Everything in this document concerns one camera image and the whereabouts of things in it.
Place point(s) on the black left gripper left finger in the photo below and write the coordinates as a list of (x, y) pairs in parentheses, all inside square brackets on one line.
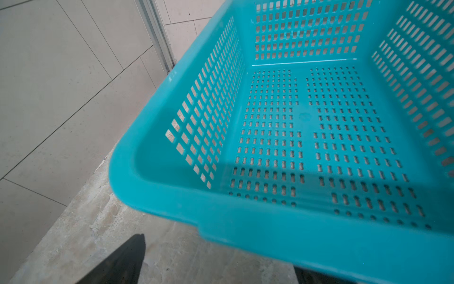
[(123, 266)]

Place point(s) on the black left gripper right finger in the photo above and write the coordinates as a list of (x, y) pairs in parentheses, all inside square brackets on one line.
[(305, 276)]

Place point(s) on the teal plastic basket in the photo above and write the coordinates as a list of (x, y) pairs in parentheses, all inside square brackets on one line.
[(320, 133)]

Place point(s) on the aluminium corner post left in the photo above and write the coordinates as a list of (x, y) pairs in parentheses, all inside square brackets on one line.
[(152, 20)]

